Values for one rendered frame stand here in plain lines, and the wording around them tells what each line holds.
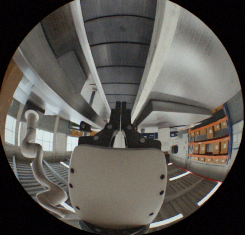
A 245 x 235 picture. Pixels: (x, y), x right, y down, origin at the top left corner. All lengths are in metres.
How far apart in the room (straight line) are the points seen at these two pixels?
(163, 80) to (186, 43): 0.13
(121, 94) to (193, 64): 0.21
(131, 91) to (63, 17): 0.23
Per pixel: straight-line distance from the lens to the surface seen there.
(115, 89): 0.15
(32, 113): 0.91
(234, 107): 4.28
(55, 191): 0.54
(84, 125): 0.19
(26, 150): 0.71
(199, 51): 0.22
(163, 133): 0.47
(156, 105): 0.29
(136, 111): 0.16
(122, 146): 0.25
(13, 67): 0.20
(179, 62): 0.20
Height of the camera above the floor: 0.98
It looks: 21 degrees down
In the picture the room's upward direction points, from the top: 177 degrees counter-clockwise
